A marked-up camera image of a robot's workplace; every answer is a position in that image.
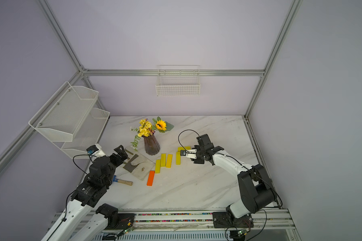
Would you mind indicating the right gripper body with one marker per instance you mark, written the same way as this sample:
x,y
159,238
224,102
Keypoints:
x,y
200,157

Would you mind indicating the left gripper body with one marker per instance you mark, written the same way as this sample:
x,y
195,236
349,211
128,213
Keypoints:
x,y
116,161

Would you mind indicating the yellow building block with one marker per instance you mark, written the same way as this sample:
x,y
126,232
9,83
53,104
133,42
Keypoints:
x,y
178,157
184,148
169,161
157,166
163,160

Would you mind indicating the white grey work glove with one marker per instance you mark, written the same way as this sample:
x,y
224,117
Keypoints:
x,y
137,164

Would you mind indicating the orange building block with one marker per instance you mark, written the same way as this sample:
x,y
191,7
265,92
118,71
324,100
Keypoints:
x,y
150,178

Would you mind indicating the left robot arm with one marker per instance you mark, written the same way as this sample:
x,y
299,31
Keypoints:
x,y
86,196

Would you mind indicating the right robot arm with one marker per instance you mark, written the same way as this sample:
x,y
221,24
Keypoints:
x,y
255,186

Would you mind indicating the purple ribbed glass vase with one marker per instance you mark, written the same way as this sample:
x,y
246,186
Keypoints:
x,y
151,145

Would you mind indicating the yellow artificial flower bouquet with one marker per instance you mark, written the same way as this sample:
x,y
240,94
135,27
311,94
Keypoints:
x,y
147,128

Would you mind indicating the white two-tier mesh shelf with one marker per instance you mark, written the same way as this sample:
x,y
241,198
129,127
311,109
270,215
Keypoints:
x,y
70,120

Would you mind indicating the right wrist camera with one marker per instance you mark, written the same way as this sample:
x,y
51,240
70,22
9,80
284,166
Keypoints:
x,y
189,153

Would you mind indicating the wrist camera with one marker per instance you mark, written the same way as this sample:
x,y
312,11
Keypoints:
x,y
189,153
95,151

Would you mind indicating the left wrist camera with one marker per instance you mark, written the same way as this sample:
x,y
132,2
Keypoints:
x,y
95,151

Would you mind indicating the blue trowel wooden handle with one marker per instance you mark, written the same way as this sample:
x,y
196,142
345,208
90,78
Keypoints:
x,y
117,180

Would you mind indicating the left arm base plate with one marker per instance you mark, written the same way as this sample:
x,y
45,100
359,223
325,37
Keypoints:
x,y
116,221

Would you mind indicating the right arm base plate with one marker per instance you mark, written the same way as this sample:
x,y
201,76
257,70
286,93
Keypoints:
x,y
224,220

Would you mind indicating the white wire wall basket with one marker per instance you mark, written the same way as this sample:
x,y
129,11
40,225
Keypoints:
x,y
178,80

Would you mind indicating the aluminium mounting rail base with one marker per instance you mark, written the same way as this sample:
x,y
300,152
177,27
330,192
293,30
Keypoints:
x,y
178,221

